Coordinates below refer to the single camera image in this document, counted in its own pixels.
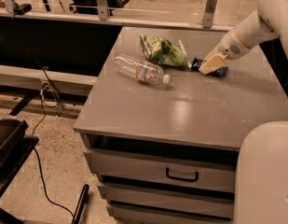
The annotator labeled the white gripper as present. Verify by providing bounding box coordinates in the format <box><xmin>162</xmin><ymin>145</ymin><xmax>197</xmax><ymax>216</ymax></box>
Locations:
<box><xmin>199</xmin><ymin>28</ymin><xmax>251</xmax><ymax>75</ymax></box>

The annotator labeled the grey drawer cabinet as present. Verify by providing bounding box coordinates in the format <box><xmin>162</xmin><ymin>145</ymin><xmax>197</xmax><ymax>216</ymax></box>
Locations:
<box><xmin>73</xmin><ymin>26</ymin><xmax>288</xmax><ymax>224</ymax></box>

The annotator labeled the dark blue snack bar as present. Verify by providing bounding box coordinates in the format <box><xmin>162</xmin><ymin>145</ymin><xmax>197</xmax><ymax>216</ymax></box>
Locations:
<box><xmin>191</xmin><ymin>57</ymin><xmax>228</xmax><ymax>77</ymax></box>

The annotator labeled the black drawer handle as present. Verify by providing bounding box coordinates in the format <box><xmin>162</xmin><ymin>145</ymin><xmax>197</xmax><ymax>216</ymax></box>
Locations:
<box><xmin>165</xmin><ymin>168</ymin><xmax>199</xmax><ymax>183</ymax></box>

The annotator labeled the clear plastic water bottle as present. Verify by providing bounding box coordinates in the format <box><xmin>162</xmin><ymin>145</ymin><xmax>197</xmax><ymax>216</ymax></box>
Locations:
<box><xmin>115</xmin><ymin>54</ymin><xmax>171</xmax><ymax>85</ymax></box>

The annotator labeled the glass barrier with metal rail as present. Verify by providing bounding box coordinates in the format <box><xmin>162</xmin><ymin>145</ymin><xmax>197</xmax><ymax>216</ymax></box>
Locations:
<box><xmin>0</xmin><ymin>0</ymin><xmax>266</xmax><ymax>33</ymax></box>

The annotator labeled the black cable on floor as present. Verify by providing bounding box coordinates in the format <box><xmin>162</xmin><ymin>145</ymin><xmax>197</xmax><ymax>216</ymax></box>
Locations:
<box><xmin>31</xmin><ymin>67</ymin><xmax>76</xmax><ymax>219</ymax></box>

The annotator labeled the green chip bag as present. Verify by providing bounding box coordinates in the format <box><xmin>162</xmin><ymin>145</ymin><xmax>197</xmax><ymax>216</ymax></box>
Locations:
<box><xmin>140</xmin><ymin>35</ymin><xmax>191</xmax><ymax>68</ymax></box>

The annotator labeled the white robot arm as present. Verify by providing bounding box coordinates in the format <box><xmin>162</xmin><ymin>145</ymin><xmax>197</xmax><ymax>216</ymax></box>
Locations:
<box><xmin>199</xmin><ymin>0</ymin><xmax>288</xmax><ymax>224</ymax></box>

